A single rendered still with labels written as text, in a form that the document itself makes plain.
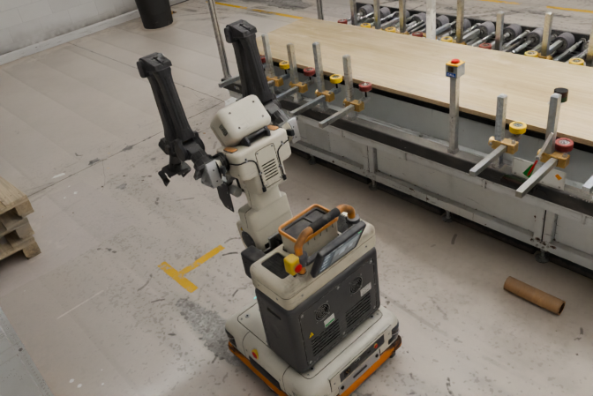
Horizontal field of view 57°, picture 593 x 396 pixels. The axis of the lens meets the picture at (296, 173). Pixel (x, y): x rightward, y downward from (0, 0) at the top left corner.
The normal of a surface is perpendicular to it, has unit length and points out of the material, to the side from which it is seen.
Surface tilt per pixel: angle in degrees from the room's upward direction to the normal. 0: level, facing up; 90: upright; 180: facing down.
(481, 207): 90
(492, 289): 0
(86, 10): 90
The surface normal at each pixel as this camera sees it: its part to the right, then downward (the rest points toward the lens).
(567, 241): -0.72, 0.44
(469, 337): -0.14, -0.84
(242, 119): 0.40, -0.32
